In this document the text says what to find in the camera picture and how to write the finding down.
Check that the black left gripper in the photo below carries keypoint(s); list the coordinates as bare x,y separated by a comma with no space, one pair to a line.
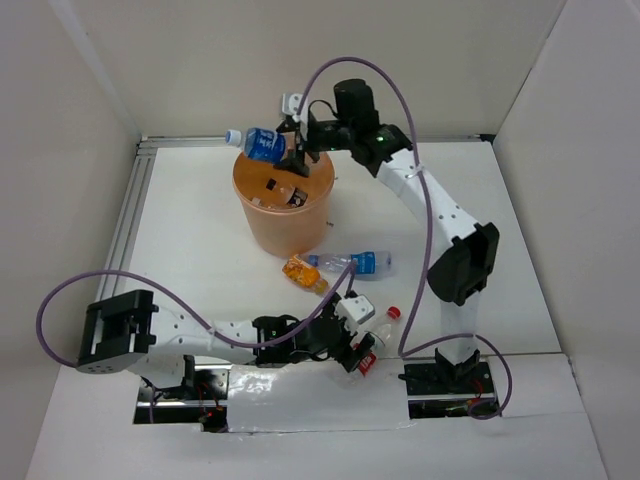
346,354

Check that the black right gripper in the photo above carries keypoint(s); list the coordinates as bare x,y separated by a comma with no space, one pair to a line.
295,162

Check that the white cap blue label bottle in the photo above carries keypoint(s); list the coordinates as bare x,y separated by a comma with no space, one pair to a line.
259,144

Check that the red label water bottle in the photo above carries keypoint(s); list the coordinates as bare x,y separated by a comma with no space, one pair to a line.
383,328

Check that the black label cola bottle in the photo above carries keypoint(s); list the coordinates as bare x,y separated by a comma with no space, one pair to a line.
284,196

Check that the blue cap water bottle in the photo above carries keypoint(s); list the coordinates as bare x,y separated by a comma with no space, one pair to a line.
368,264

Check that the orange juice bottle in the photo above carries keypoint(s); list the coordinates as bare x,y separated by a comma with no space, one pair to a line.
305,275

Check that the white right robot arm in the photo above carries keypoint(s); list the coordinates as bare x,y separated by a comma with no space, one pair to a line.
461,251

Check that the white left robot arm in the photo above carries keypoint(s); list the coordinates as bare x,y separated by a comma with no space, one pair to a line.
129,332

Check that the orange plastic bin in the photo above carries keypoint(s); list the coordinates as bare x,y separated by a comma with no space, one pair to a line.
285,232

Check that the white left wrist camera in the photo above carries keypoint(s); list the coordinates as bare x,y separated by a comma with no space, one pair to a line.
355,311

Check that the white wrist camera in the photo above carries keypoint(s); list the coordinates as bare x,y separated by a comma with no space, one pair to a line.
291,105
355,311

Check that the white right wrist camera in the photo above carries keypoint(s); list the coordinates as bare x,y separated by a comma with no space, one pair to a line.
291,105

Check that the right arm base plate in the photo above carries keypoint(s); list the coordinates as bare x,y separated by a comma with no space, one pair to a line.
429,396

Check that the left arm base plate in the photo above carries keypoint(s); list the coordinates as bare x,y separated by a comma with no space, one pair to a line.
201,401

